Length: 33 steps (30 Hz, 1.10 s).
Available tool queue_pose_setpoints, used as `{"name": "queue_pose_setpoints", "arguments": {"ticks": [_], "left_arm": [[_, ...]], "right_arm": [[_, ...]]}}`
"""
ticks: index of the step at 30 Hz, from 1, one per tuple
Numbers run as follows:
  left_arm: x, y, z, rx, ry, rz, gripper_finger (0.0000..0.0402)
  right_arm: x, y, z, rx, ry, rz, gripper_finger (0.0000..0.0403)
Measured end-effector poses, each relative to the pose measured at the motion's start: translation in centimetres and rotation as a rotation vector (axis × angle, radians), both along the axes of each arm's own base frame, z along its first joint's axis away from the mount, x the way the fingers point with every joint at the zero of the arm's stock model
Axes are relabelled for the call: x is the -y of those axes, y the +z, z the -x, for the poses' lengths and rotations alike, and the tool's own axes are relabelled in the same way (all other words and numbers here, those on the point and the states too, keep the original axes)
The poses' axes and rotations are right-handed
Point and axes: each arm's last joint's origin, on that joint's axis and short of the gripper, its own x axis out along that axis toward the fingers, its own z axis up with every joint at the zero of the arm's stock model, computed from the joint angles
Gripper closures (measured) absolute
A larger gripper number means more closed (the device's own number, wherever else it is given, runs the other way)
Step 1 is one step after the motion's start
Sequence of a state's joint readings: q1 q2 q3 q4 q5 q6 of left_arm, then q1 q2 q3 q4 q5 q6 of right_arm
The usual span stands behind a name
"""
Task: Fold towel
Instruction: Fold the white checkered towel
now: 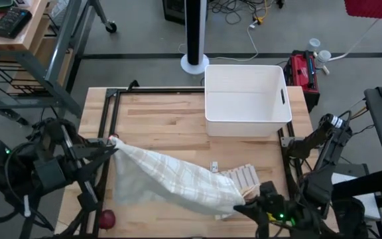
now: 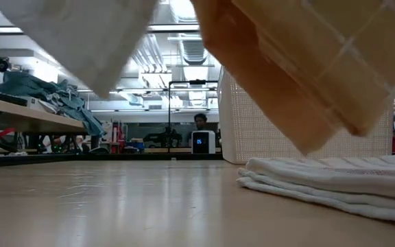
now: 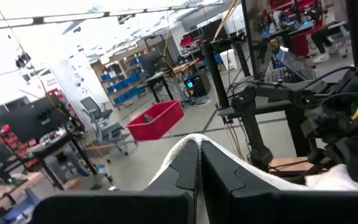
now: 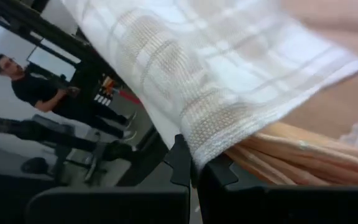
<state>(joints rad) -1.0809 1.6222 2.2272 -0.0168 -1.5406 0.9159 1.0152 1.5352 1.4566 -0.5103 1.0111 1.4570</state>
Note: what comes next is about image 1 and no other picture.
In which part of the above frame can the red tool bag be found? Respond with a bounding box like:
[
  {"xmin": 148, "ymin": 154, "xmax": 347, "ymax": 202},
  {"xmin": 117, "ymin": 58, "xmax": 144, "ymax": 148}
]
[{"xmin": 283, "ymin": 49, "xmax": 322, "ymax": 112}]

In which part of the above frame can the black keypad device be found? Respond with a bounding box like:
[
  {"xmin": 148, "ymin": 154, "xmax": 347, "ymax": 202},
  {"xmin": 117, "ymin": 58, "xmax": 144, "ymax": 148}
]
[{"xmin": 0, "ymin": 7, "xmax": 33, "ymax": 39}]

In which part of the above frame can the white paper sheet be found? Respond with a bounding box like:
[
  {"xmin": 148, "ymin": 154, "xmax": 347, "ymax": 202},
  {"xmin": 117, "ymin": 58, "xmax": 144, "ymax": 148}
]
[{"xmin": 332, "ymin": 171, "xmax": 382, "ymax": 221}]

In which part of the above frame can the white perforated plastic basket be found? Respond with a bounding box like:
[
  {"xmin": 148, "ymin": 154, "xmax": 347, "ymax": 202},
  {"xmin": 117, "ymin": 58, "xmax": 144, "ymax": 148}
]
[{"xmin": 204, "ymin": 64, "xmax": 293, "ymax": 137}]

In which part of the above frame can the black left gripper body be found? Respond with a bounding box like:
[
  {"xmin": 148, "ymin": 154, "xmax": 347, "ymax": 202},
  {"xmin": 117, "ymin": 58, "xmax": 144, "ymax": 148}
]
[{"xmin": 58, "ymin": 125, "xmax": 99, "ymax": 212}]

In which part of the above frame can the red ribbed panel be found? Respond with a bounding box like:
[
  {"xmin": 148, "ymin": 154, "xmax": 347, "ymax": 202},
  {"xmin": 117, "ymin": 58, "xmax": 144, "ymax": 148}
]
[{"xmin": 343, "ymin": 0, "xmax": 382, "ymax": 22}]

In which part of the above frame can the cream towel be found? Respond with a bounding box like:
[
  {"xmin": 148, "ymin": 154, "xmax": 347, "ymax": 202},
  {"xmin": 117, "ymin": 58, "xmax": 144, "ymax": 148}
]
[{"xmin": 110, "ymin": 135, "xmax": 247, "ymax": 216}]

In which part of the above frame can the black box on floor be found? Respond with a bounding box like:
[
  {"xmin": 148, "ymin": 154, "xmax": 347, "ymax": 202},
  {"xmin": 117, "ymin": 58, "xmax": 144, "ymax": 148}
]
[{"xmin": 161, "ymin": 0, "xmax": 186, "ymax": 26}]

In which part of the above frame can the small red round object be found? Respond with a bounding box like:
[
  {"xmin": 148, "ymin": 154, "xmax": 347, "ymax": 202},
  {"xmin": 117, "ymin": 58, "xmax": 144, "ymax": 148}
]
[{"xmin": 98, "ymin": 208, "xmax": 117, "ymax": 230}]

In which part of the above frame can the black aluminium table frame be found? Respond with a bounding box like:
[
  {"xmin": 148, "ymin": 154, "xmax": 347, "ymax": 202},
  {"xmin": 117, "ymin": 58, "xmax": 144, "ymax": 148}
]
[{"xmin": 95, "ymin": 86, "xmax": 312, "ymax": 237}]

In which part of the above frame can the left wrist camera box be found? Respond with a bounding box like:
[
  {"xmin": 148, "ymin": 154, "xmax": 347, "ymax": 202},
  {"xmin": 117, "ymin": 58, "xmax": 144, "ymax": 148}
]
[{"xmin": 34, "ymin": 157, "xmax": 70, "ymax": 195}]

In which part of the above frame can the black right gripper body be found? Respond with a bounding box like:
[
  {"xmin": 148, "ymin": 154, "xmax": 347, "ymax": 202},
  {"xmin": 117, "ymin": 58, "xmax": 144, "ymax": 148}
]
[{"xmin": 259, "ymin": 194, "xmax": 314, "ymax": 233}]

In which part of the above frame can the black caster wheel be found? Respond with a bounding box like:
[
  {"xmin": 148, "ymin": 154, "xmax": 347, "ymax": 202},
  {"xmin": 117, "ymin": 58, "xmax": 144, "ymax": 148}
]
[{"xmin": 104, "ymin": 20, "xmax": 119, "ymax": 35}]

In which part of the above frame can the yellow checked towel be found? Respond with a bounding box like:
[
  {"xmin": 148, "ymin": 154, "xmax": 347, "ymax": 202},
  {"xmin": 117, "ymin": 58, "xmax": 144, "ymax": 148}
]
[{"xmin": 216, "ymin": 163, "xmax": 261, "ymax": 222}]

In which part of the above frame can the white plastic jar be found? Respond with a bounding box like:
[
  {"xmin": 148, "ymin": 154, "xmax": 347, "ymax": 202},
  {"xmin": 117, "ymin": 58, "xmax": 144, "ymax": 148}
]
[
  {"xmin": 306, "ymin": 37, "xmax": 322, "ymax": 54},
  {"xmin": 314, "ymin": 49, "xmax": 332, "ymax": 70}
]

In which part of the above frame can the black floor cable tangle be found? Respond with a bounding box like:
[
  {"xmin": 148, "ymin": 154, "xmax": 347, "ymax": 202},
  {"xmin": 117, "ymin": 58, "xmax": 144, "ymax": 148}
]
[{"xmin": 208, "ymin": 0, "xmax": 279, "ymax": 26}]

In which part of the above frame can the black bag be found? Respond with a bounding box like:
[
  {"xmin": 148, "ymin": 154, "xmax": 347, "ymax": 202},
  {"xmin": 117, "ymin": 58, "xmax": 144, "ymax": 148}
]
[{"xmin": 331, "ymin": 198, "xmax": 369, "ymax": 239}]

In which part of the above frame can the wooden workbench with steel frame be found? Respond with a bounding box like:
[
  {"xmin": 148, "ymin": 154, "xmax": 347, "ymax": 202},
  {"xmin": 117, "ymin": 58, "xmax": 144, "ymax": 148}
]
[{"xmin": 0, "ymin": 0, "xmax": 118, "ymax": 127}]

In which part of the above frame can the white and black tower fan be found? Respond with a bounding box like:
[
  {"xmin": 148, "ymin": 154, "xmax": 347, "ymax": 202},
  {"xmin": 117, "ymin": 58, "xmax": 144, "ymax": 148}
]
[{"xmin": 180, "ymin": 0, "xmax": 210, "ymax": 76}]

